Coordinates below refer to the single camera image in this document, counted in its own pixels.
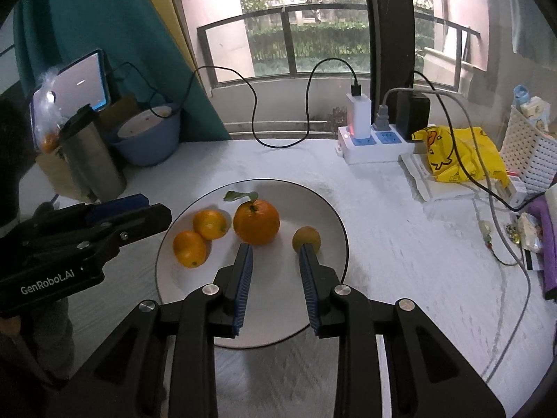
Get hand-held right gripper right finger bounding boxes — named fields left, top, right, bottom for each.
left=298, top=244, right=508, bottom=418

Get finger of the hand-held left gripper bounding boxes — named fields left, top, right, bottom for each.
left=82, top=203, right=172, bottom=267
left=24, top=193, right=151, bottom=239

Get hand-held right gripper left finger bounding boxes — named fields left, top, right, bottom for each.
left=46, top=243, right=254, bottom=418

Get white bowl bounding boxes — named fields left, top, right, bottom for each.
left=155, top=178, right=350, bottom=349

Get yellow-brown kiwi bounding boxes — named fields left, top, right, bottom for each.
left=291, top=225, right=322, bottom=255

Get small orange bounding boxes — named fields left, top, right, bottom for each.
left=193, top=210, right=230, bottom=241
left=173, top=230, right=208, bottom=269

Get large orange with leaf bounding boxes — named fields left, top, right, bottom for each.
left=224, top=191, right=280, bottom=247

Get stainless steel tumbler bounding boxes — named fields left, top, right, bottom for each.
left=58, top=103, right=128, bottom=203

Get blue plastic basin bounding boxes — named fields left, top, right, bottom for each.
left=107, top=103, right=181, bottom=167

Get white textured tablecloth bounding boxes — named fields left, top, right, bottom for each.
left=17, top=137, right=557, bottom=418

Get cardboard box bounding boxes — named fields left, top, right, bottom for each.
left=35, top=95, right=142, bottom=201

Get clear plastic bag with fruit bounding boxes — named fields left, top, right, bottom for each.
left=30, top=67, right=66, bottom=154

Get tablet with lit screen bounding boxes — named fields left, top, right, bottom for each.
left=52, top=49, right=110, bottom=111

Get white power strip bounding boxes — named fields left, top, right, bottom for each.
left=336, top=124, right=416, bottom=165

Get white foam tray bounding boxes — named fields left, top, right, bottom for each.
left=399, top=152, right=492, bottom=203

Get white charger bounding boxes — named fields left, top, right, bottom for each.
left=346, top=93, right=372, bottom=139

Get teal curtain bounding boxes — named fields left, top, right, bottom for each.
left=13, top=0, right=230, bottom=142

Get black power adapter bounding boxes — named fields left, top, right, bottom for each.
left=395, top=91, right=431, bottom=141

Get yellow curtain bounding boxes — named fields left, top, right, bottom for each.
left=133, top=0, right=214, bottom=96

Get yellow plastic bag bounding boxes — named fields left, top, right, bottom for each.
left=411, top=125, right=510, bottom=184

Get small white red box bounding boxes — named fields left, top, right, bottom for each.
left=492, top=173, right=529, bottom=205

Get small floral packet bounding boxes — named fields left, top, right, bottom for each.
left=518, top=213, right=544, bottom=253

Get purple cloth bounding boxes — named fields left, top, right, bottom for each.
left=528, top=196, right=557, bottom=301

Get balcony railing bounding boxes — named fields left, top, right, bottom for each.
left=197, top=3, right=481, bottom=96

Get white perforated basket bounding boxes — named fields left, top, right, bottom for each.
left=498, top=105, right=557, bottom=194

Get pastel packets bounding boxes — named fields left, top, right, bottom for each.
left=511, top=85, right=551, bottom=131

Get hanging grey cloth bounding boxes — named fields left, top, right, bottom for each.
left=511, top=0, right=557, bottom=70

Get black charging cable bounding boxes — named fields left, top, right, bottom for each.
left=104, top=58, right=362, bottom=149

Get grey plug with cable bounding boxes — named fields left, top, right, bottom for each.
left=372, top=88, right=532, bottom=384

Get bead bracelet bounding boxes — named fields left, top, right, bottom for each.
left=478, top=221, right=523, bottom=266

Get black adapter cable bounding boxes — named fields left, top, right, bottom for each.
left=409, top=70, right=557, bottom=212

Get black window frame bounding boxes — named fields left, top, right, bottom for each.
left=361, top=0, right=416, bottom=101

